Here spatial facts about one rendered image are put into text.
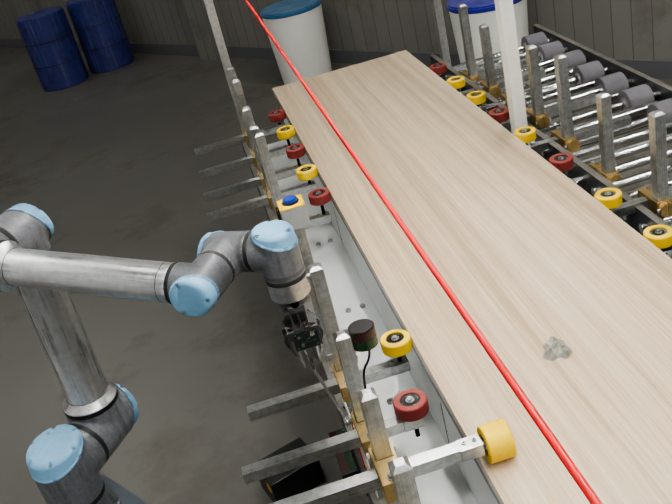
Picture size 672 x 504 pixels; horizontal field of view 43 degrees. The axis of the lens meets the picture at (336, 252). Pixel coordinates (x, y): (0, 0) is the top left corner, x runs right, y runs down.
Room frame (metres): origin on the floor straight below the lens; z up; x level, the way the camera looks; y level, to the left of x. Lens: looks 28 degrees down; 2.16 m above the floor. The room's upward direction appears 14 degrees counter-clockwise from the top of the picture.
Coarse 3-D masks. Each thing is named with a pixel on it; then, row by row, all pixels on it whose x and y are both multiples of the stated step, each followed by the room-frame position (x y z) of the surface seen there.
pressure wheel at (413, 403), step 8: (400, 392) 1.57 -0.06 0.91; (408, 392) 1.56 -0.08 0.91; (416, 392) 1.55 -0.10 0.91; (400, 400) 1.54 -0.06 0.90; (408, 400) 1.53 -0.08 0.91; (416, 400) 1.53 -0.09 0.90; (424, 400) 1.52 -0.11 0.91; (400, 408) 1.51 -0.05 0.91; (408, 408) 1.50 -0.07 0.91; (416, 408) 1.50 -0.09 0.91; (424, 408) 1.50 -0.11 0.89; (400, 416) 1.51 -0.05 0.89; (408, 416) 1.50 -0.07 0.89; (416, 416) 1.49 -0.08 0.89; (424, 416) 1.50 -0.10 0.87; (416, 432) 1.53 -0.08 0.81
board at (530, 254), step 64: (384, 64) 4.10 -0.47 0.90; (320, 128) 3.44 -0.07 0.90; (384, 128) 3.25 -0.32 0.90; (448, 128) 3.08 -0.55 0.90; (384, 192) 2.66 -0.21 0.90; (448, 192) 2.53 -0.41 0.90; (512, 192) 2.42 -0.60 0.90; (576, 192) 2.31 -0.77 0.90; (384, 256) 2.22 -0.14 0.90; (448, 256) 2.13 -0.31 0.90; (512, 256) 2.04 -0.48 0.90; (576, 256) 1.95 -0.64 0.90; (640, 256) 1.88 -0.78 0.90; (448, 320) 1.81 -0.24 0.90; (512, 320) 1.74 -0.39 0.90; (576, 320) 1.67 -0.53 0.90; (640, 320) 1.61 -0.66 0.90; (448, 384) 1.56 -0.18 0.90; (576, 384) 1.45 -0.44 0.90; (640, 384) 1.40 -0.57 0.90; (576, 448) 1.26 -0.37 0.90; (640, 448) 1.22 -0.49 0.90
